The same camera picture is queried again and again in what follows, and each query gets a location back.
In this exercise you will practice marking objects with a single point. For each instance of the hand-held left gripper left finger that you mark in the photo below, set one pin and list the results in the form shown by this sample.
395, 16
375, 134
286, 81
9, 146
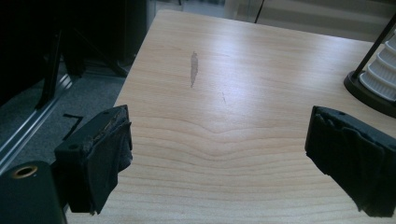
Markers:
93, 155

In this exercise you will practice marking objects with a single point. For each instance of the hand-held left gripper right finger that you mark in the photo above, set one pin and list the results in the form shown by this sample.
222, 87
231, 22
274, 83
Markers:
355, 149

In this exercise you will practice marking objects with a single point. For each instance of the stack of paper cups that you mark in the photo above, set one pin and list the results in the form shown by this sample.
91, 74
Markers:
383, 74

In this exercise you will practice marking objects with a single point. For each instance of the black floor tape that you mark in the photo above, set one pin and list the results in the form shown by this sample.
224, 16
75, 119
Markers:
74, 119

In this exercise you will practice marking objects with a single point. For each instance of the black tripod stand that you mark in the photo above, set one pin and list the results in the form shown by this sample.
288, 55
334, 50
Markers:
49, 77

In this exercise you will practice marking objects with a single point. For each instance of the dark cabinet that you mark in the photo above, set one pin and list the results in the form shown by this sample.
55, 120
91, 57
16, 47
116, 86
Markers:
137, 28

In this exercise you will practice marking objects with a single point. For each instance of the aluminium floor rail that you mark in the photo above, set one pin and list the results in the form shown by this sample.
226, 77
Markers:
18, 137

